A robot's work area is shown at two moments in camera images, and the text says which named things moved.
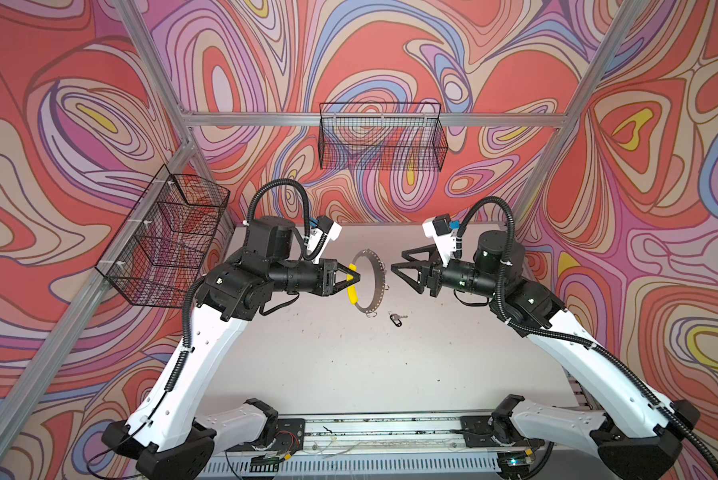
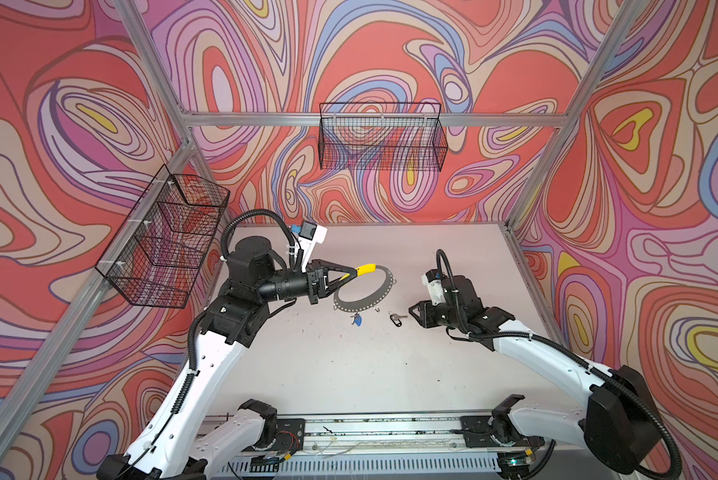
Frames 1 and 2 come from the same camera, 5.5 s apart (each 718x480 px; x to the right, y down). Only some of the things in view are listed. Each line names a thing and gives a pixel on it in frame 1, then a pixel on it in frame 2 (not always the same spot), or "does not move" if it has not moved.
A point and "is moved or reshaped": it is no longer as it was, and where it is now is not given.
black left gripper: (326, 284) does not move
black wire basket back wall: (382, 136) does not move
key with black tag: (395, 318) does not move
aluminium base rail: (385, 448) does not move
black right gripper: (417, 265) to (426, 312)
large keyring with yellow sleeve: (380, 274) is moved or reshaped
